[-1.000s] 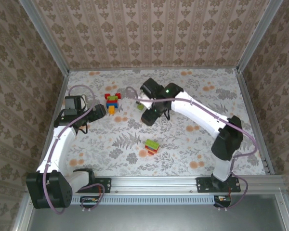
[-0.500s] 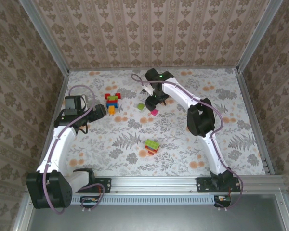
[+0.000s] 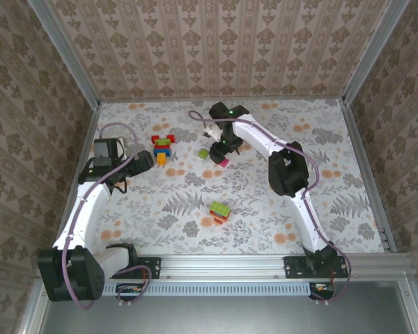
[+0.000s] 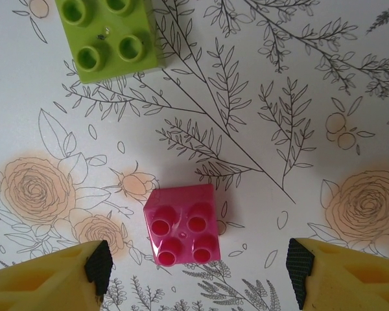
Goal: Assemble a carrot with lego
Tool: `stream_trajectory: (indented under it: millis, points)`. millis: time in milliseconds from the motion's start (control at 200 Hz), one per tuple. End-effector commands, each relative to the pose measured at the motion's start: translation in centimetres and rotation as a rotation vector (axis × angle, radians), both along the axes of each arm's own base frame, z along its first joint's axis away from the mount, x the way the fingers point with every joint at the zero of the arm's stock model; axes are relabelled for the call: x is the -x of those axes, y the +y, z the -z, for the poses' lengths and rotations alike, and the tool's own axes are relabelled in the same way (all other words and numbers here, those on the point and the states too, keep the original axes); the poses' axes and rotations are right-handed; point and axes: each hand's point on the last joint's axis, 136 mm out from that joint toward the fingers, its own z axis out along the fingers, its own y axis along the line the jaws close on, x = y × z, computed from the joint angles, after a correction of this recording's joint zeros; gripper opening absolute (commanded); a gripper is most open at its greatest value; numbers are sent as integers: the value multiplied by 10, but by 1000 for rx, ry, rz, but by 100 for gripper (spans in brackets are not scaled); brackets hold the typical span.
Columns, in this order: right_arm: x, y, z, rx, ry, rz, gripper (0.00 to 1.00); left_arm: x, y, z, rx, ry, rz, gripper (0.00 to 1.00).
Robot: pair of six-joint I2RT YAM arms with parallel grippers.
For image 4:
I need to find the floral printed table cover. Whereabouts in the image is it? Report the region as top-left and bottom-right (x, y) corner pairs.
(0, 0), (389, 311)

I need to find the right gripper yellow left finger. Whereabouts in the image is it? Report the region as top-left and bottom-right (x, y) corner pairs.
(0, 239), (113, 311)

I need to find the lime green long lego brick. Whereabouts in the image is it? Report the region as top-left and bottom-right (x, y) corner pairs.
(54, 0), (168, 85)

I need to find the magenta square lego brick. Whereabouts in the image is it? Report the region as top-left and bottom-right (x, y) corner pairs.
(143, 183), (222, 267)

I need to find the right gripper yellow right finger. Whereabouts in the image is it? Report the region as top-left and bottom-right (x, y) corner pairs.
(287, 237), (389, 311)

